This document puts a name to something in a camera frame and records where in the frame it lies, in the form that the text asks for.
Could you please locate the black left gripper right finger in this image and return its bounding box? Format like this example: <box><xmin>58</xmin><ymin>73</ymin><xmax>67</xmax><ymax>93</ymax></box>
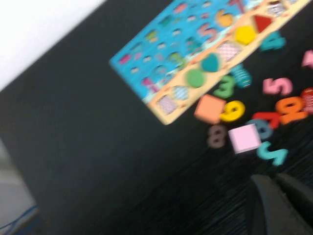
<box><xmin>275</xmin><ymin>172</ymin><xmax>313</xmax><ymax>234</ymax></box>

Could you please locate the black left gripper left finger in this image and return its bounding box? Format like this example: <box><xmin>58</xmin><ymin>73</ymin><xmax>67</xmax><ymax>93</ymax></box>
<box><xmin>250</xmin><ymin>173</ymin><xmax>312</xmax><ymax>235</ymax></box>

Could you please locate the yellow pentagon piece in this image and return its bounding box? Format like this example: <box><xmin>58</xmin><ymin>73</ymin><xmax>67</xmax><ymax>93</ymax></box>
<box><xmin>234</xmin><ymin>25</ymin><xmax>256</xmax><ymax>46</ymax></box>

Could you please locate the teal number two piece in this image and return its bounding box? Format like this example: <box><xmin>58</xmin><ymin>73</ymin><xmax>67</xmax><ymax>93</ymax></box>
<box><xmin>256</xmin><ymin>141</ymin><xmax>288</xmax><ymax>166</ymax></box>

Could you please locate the grey-blue number nine piece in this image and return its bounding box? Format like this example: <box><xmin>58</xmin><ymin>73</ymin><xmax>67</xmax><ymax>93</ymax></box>
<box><xmin>246</xmin><ymin>118</ymin><xmax>273</xmax><ymax>141</ymax></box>

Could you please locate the red number seven piece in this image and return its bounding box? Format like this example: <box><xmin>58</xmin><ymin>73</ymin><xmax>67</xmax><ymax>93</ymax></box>
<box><xmin>251</xmin><ymin>111</ymin><xmax>281</xmax><ymax>129</ymax></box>

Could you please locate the orange number ten piece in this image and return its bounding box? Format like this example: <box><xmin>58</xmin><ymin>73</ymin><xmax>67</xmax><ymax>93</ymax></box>
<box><xmin>274</xmin><ymin>96</ymin><xmax>308</xmax><ymax>125</ymax></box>

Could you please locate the brown number eight piece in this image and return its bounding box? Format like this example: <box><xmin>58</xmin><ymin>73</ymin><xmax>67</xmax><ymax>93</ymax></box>
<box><xmin>207</xmin><ymin>124</ymin><xmax>227</xmax><ymax>149</ymax></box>

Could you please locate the yellow number six piece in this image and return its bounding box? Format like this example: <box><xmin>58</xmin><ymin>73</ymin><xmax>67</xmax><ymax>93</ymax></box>
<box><xmin>220</xmin><ymin>100</ymin><xmax>246</xmax><ymax>122</ymax></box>

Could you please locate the pink number five piece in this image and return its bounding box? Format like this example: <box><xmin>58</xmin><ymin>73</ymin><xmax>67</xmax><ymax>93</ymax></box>
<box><xmin>262</xmin><ymin>77</ymin><xmax>294</xmax><ymax>96</ymax></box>

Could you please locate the green number three piece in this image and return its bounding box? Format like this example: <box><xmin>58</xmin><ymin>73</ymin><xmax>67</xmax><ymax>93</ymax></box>
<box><xmin>212</xmin><ymin>75</ymin><xmax>236</xmax><ymax>99</ymax></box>

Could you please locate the teal striped fish piece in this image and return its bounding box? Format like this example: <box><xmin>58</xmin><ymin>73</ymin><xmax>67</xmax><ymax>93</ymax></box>
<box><xmin>229</xmin><ymin>64</ymin><xmax>253</xmax><ymax>89</ymax></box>

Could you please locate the pink fish piece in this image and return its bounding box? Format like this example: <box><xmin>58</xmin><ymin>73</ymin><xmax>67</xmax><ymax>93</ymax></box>
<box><xmin>301</xmin><ymin>49</ymin><xmax>313</xmax><ymax>68</ymax></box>

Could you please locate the green circle piece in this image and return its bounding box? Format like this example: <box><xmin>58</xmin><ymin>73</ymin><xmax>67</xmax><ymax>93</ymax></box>
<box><xmin>186</xmin><ymin>69</ymin><xmax>205</xmax><ymax>88</ymax></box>

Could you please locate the teal number four piece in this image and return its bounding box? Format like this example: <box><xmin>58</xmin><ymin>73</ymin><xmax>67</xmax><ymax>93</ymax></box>
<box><xmin>259</xmin><ymin>32</ymin><xmax>287</xmax><ymax>52</ymax></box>

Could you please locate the teal heart piece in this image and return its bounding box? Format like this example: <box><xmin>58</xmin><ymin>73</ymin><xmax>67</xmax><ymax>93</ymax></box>
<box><xmin>201</xmin><ymin>53</ymin><xmax>221</xmax><ymax>72</ymax></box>

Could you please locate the red triangle piece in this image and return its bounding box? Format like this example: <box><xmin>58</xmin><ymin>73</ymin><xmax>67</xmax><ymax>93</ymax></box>
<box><xmin>252</xmin><ymin>15</ymin><xmax>275</xmax><ymax>34</ymax></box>

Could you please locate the colourful wooden number puzzle board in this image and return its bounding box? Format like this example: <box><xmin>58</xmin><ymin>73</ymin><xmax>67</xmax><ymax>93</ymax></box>
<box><xmin>109</xmin><ymin>0</ymin><xmax>307</xmax><ymax>126</ymax></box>

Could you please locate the light pink cube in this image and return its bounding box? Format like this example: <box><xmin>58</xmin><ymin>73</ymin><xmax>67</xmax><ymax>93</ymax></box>
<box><xmin>228</xmin><ymin>123</ymin><xmax>263</xmax><ymax>155</ymax></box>

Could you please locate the orange cube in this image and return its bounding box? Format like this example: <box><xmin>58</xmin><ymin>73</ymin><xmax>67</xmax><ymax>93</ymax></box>
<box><xmin>194</xmin><ymin>94</ymin><xmax>227</xmax><ymax>124</ymax></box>

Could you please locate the blue cable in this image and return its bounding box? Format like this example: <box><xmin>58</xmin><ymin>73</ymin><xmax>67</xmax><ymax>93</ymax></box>
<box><xmin>0</xmin><ymin>205</ymin><xmax>40</xmax><ymax>234</ymax></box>

